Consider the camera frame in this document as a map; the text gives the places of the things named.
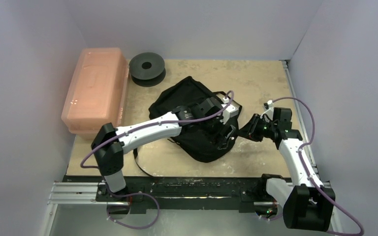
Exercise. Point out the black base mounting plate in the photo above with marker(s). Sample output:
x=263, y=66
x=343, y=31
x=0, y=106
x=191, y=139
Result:
x=242, y=194

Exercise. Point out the black student backpack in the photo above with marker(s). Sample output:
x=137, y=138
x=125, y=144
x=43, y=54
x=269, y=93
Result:
x=201, y=145

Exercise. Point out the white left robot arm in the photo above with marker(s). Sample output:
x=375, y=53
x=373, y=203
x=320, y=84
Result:
x=112, y=143

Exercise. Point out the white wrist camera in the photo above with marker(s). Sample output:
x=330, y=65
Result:
x=231, y=111
x=269, y=108

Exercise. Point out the translucent pink storage box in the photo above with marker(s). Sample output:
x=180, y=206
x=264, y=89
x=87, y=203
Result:
x=97, y=92

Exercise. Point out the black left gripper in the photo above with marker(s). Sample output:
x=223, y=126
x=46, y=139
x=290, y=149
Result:
x=224, y=145

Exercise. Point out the aluminium frame rail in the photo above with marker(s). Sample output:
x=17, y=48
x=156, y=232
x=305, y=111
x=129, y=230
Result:
x=82, y=189

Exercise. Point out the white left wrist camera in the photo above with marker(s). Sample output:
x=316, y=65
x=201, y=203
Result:
x=231, y=111

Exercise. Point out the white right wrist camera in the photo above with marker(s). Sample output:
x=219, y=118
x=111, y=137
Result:
x=269, y=108

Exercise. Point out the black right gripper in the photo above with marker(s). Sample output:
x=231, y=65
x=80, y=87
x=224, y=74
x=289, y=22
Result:
x=253, y=126

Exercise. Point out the black filament spool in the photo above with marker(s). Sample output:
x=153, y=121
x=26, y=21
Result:
x=147, y=69

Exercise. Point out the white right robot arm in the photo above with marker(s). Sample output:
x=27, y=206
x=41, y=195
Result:
x=306, y=203

